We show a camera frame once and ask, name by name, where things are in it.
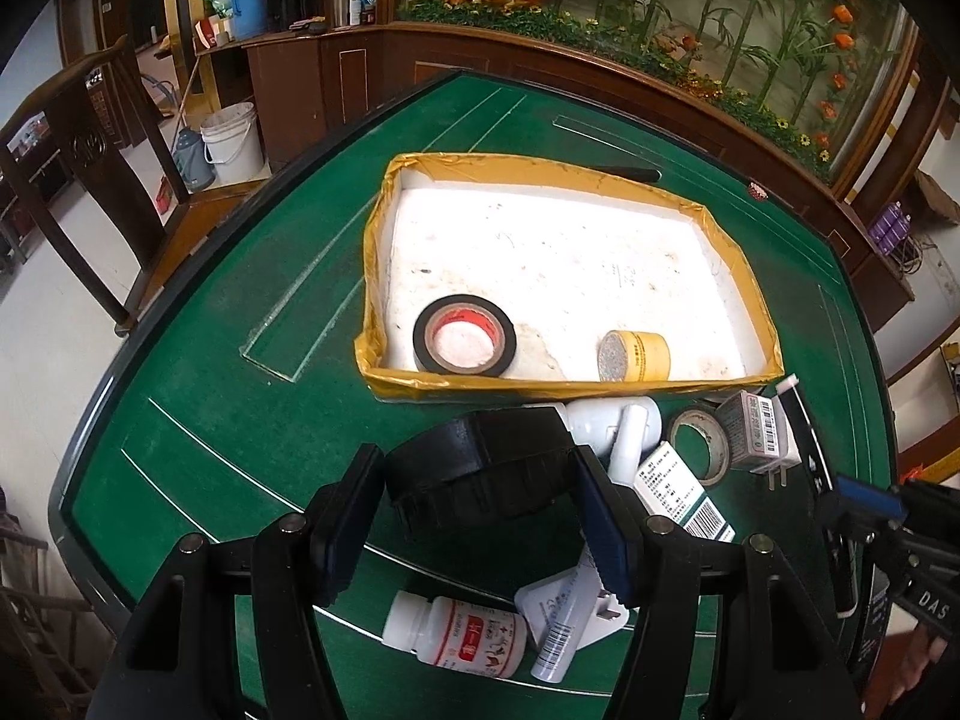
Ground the white plastic bucket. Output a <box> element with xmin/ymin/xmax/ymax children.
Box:
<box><xmin>200</xmin><ymin>101</ymin><xmax>265</xmax><ymax>185</ymax></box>

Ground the large white plastic bottle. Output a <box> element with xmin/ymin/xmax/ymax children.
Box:
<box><xmin>553</xmin><ymin>397</ymin><xmax>662</xmax><ymax>458</ymax></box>

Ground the white flat charger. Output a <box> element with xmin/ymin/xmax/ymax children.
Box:
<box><xmin>514</xmin><ymin>548</ymin><xmax>630</xmax><ymax>650</ymax></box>

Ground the dark wooden chair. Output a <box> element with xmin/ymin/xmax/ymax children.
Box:
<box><xmin>2</xmin><ymin>37</ymin><xmax>265</xmax><ymax>337</ymax></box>

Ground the blue thermos jug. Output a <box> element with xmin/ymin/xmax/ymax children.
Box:
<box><xmin>231</xmin><ymin>0</ymin><xmax>267</xmax><ymax>41</ymax></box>

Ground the white marker tube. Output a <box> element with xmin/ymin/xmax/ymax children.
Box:
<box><xmin>530</xmin><ymin>406</ymin><xmax>647</xmax><ymax>684</ymax></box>

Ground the yellow tape roll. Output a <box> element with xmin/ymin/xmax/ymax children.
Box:
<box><xmin>597</xmin><ymin>330</ymin><xmax>670</xmax><ymax>383</ymax></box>

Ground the artificial flower planter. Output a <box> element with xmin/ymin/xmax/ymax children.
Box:
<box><xmin>397</xmin><ymin>0</ymin><xmax>908</xmax><ymax>179</ymax></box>

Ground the black pen on table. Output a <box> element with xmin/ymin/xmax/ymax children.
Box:
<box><xmin>597</xmin><ymin>166</ymin><xmax>662</xmax><ymax>184</ymax></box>

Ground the white green medicine box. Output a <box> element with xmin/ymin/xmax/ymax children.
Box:
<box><xmin>633</xmin><ymin>442</ymin><xmax>736</xmax><ymax>543</ymax></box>

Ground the yellow taped foam tray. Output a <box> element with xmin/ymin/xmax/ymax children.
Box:
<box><xmin>355</xmin><ymin>153</ymin><xmax>784</xmax><ymax>400</ymax></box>

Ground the white bottle red label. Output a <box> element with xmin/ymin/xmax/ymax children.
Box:
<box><xmin>382</xmin><ymin>592</ymin><xmax>527</xmax><ymax>679</ymax></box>

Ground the white plug adapter barcode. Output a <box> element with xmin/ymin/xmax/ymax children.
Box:
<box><xmin>716</xmin><ymin>392</ymin><xmax>800</xmax><ymax>491</ymax></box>

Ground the black marker pen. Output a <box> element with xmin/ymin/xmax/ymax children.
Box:
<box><xmin>776</xmin><ymin>374</ymin><xmax>857</xmax><ymax>619</ymax></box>

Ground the wooden cabinet counter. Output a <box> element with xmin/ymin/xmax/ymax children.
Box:
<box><xmin>202</xmin><ymin>19</ymin><xmax>918</xmax><ymax>332</ymax></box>

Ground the black ribbed plastic block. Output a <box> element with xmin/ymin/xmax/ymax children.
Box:
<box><xmin>386</xmin><ymin>406</ymin><xmax>584</xmax><ymax>600</ymax></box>

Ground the black electrical tape roll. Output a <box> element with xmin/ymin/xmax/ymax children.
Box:
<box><xmin>412</xmin><ymin>294</ymin><xmax>517</xmax><ymax>377</ymax></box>

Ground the beige masking tape roll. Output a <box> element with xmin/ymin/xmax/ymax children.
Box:
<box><xmin>667</xmin><ymin>408</ymin><xmax>731</xmax><ymax>488</ymax></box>

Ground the grey blue watering can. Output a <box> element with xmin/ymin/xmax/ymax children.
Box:
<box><xmin>172</xmin><ymin>127</ymin><xmax>215</xmax><ymax>193</ymax></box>

